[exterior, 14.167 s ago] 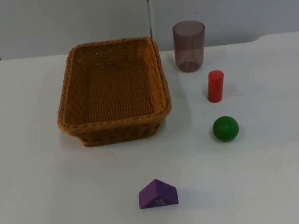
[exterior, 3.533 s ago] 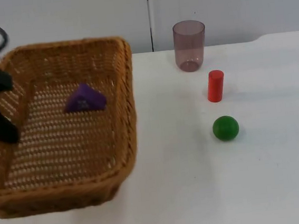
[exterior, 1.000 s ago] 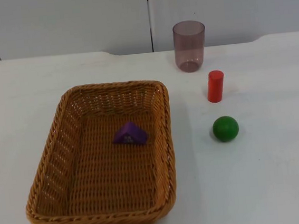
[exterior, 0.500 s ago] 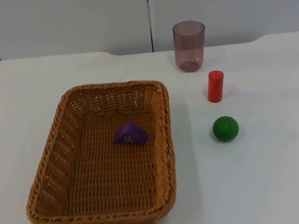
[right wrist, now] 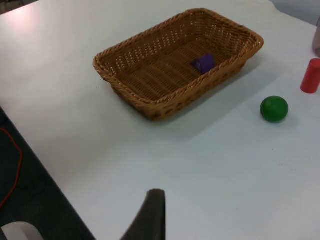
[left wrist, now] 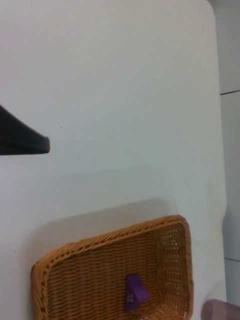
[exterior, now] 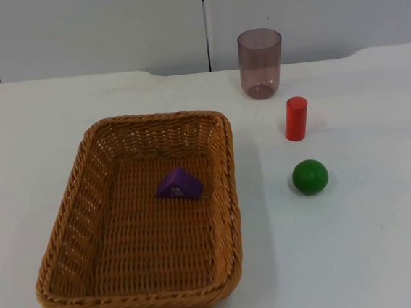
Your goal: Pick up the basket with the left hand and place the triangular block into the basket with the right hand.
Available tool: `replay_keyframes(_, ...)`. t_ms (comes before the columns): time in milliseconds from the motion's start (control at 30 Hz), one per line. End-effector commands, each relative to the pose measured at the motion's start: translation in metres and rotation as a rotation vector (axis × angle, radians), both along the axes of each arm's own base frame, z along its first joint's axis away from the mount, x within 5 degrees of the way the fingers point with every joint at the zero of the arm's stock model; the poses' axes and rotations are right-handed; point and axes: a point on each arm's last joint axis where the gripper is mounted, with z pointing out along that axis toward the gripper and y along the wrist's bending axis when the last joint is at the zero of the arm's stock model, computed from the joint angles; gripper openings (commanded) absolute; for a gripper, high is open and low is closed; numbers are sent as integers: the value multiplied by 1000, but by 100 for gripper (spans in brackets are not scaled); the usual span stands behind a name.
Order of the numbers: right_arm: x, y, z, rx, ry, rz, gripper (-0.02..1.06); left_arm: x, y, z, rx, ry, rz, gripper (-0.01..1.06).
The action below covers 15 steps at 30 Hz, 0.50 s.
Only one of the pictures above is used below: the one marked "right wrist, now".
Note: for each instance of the red cylinder block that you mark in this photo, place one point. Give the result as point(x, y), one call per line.
point(310, 76)

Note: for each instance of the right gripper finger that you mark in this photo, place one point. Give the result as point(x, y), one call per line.
point(152, 217)

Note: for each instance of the green ball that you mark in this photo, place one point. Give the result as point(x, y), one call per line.
point(274, 109)

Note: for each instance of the purple triangular block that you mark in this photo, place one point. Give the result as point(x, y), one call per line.
point(204, 64)

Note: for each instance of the pale brown wicker basket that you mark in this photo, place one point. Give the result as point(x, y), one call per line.
point(175, 65)

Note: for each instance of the white curved object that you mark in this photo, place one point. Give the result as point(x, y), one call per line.
point(20, 231)

